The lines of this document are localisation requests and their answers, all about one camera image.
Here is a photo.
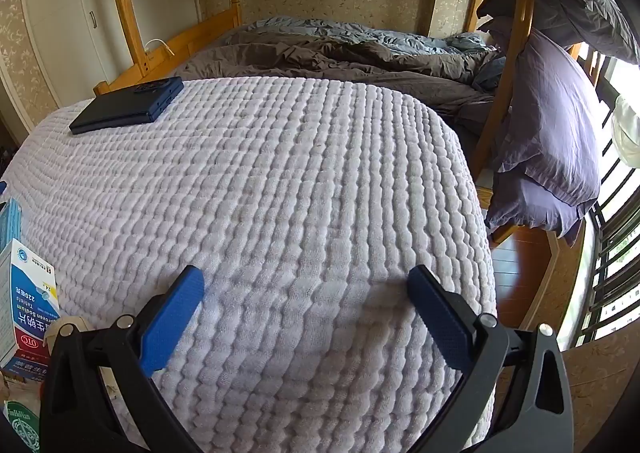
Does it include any blue duvet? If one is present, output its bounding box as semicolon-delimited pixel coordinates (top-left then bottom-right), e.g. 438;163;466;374
245;16;501;55

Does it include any white wardrobe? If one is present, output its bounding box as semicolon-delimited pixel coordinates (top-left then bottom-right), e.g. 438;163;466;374
20;0;203;99

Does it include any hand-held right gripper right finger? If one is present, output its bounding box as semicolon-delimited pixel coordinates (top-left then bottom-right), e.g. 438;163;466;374
406;264;575;453

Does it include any white hanging cloth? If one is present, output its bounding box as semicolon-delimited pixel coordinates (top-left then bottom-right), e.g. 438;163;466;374
610;93;640;168

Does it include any lilac quilted blanket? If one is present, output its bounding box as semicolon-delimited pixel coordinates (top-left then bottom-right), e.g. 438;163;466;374
0;76;498;453

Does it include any dark window railing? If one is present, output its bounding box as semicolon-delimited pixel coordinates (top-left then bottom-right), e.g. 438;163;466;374
575;46;640;349

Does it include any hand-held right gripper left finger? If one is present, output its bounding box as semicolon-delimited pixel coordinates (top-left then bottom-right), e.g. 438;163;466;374
39;264;216;453

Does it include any dark blue phone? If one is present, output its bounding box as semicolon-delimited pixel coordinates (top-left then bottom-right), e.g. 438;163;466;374
68;76;185;135

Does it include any green white round-print packet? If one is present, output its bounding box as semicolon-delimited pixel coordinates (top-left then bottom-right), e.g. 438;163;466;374
0;398;41;453

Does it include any white blue red-label medicine box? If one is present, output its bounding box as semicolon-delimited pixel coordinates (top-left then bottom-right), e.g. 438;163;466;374
0;239;62;369

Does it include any grey duvet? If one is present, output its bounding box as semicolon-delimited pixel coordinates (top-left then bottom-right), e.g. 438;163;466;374
172;26;506;134

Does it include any wooden bunk bed frame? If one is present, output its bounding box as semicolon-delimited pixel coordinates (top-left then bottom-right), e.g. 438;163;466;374
93;0;566;254

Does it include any purple pillow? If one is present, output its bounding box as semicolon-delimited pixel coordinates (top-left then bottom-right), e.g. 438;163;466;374
485;16;608;246

